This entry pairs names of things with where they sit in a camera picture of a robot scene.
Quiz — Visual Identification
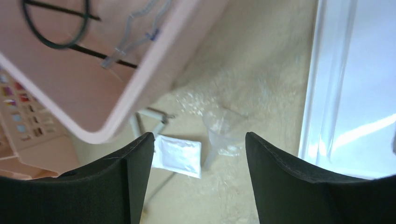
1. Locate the black wire tripod stand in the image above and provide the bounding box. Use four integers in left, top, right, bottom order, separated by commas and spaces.
18, 0, 142, 70

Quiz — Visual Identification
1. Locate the white clay triangle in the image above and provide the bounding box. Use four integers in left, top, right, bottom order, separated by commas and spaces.
129, 108, 176, 139

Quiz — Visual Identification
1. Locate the white plastic bin lid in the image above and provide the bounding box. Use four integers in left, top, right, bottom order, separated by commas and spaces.
298, 0, 396, 179

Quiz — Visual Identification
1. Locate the orange plastic file organizer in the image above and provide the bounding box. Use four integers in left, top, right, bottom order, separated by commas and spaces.
0, 128, 80, 180

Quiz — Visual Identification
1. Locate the pink plastic bin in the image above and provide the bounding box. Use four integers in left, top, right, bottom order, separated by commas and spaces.
0, 0, 228, 144

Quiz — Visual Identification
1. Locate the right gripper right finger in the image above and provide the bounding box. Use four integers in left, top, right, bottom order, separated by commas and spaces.
245, 132, 396, 224

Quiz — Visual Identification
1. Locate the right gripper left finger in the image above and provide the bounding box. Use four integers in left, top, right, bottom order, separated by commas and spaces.
0, 132, 155, 224

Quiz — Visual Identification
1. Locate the colour chart card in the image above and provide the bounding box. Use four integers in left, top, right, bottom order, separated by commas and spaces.
0, 68, 68, 151

